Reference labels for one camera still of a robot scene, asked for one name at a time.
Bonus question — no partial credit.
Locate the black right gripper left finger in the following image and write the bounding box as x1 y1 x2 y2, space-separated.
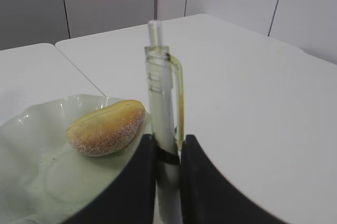
64 134 157 223

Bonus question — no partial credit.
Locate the yellow sugared bread bun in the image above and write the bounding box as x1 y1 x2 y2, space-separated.
66 100 146 157

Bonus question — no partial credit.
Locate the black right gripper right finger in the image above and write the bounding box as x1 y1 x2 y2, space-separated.
180 135 282 223

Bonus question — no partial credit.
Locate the cream white pen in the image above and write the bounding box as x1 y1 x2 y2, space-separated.
145 20 184 223

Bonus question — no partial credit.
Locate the green glass wavy plate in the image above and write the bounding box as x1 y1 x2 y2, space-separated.
1 94 151 223

